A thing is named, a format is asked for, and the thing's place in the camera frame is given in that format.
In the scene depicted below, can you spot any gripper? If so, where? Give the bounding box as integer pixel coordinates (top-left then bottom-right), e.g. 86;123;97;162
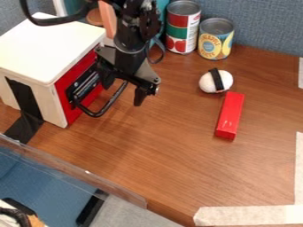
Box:
93;43;163;107

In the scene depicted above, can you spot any red drawer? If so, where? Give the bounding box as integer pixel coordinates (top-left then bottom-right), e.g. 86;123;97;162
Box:
53;48;130;127

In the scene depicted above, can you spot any orange wooden toy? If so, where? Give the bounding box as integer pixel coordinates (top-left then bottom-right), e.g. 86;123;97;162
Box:
85;0;119;40

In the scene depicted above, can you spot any red tomato can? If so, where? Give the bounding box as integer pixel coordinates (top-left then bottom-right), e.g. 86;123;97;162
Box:
164;0;203;56

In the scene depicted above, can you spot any white toy rice ball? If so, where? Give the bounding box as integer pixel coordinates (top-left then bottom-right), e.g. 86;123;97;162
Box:
198;67;235;95

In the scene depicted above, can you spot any white cabinet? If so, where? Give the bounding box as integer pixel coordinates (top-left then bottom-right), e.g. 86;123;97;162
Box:
0;12;108;129

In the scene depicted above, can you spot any yellow pineapple can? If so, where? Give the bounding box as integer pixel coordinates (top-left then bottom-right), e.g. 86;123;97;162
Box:
196;17;236;61

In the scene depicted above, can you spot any red block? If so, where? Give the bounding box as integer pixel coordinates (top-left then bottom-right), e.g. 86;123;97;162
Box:
214;90;246;141

